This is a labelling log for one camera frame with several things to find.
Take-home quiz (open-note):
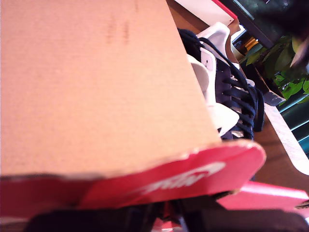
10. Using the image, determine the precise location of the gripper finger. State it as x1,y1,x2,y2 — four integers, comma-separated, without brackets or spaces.
173,195,228,232
115,201,167,232

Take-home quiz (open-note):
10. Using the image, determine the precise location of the blue shoe with white stripes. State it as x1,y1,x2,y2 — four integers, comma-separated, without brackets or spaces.
177,22,266,141

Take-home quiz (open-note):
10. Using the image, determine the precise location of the red cardboard shoebox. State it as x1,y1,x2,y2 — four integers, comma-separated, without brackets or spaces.
0,0,309,232

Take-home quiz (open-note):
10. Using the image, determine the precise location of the dark rectangular planter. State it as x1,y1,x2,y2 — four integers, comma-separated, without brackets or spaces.
263,89,287,107

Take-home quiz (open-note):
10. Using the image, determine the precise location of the green leafy potted plant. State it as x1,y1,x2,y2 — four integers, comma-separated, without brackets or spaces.
241,36,309,104

